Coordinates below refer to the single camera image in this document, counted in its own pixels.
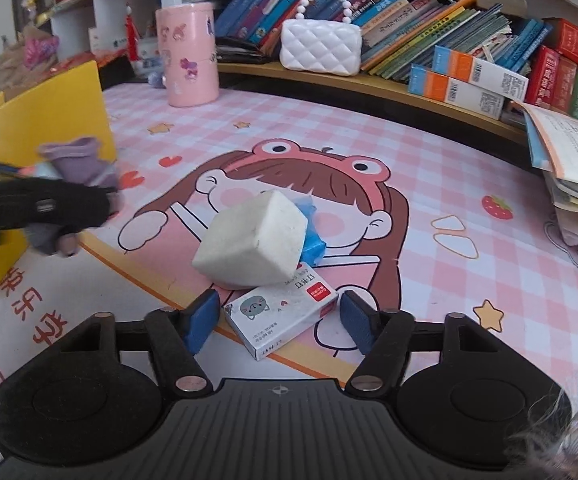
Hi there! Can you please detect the stack of papers and booklets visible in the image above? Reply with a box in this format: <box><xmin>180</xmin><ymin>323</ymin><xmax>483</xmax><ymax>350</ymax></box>
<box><xmin>512</xmin><ymin>101</ymin><xmax>578</xmax><ymax>283</ymax></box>

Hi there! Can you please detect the blue crumpled plastic wrapper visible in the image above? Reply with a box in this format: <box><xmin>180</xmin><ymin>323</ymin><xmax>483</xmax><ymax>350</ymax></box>
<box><xmin>289</xmin><ymin>195</ymin><xmax>328</xmax><ymax>264</ymax></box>

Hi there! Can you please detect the purple grey sock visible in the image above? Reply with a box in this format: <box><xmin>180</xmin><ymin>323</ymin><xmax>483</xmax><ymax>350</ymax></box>
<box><xmin>28</xmin><ymin>136</ymin><xmax>122</xmax><ymax>257</ymax></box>

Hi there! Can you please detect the orange blue carton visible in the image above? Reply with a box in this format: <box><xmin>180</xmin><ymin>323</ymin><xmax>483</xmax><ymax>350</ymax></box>
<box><xmin>408</xmin><ymin>64</ymin><xmax>508</xmax><ymax>121</ymax></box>
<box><xmin>431</xmin><ymin>44</ymin><xmax>530</xmax><ymax>104</ymax></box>

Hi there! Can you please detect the red tassel pen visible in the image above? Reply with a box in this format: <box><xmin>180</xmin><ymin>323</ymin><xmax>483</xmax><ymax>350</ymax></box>
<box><xmin>125</xmin><ymin>2</ymin><xmax>140</xmax><ymax>61</ymax></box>

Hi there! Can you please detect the white cat-print small box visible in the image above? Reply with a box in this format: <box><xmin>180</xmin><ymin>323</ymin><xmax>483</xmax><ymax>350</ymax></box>
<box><xmin>222</xmin><ymin>261</ymin><xmax>340</xmax><ymax>363</ymax></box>

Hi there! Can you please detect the red dictionary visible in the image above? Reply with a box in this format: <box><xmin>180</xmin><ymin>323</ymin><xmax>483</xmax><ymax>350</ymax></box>
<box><xmin>524</xmin><ymin>45</ymin><xmax>561</xmax><ymax>107</ymax></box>

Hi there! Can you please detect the pink printed desk mat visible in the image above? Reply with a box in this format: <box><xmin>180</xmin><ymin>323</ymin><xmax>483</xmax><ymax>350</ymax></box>
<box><xmin>0</xmin><ymin>82</ymin><xmax>578</xmax><ymax>466</ymax></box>

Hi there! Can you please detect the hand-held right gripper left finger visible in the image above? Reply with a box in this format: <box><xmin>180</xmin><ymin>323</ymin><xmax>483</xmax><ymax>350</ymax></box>
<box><xmin>49</xmin><ymin>290</ymin><xmax>220</xmax><ymax>396</ymax></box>

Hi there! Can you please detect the row of colourful books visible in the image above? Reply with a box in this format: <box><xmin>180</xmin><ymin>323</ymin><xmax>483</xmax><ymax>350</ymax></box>
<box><xmin>213</xmin><ymin>0</ymin><xmax>554</xmax><ymax>82</ymax></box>

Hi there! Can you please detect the white quilted pearl-handle handbag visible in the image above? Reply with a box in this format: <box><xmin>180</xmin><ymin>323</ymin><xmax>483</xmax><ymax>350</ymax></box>
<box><xmin>279</xmin><ymin>0</ymin><xmax>363</xmax><ymax>77</ymax></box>

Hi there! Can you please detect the pink cylindrical container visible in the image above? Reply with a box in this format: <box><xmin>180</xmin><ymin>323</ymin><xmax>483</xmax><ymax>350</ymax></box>
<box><xmin>155</xmin><ymin>1</ymin><xmax>220</xmax><ymax>109</ymax></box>

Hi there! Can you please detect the white sponge block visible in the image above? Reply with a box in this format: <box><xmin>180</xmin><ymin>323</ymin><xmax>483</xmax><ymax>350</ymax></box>
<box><xmin>191</xmin><ymin>189</ymin><xmax>311</xmax><ymax>291</ymax></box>

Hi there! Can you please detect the yellow cardboard box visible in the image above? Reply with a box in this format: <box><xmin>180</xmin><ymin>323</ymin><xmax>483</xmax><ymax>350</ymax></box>
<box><xmin>0</xmin><ymin>60</ymin><xmax>118</xmax><ymax>297</ymax></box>

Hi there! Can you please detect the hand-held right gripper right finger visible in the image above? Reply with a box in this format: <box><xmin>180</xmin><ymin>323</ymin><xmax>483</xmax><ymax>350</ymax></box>
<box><xmin>341</xmin><ymin>290</ymin><xmax>512</xmax><ymax>396</ymax></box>

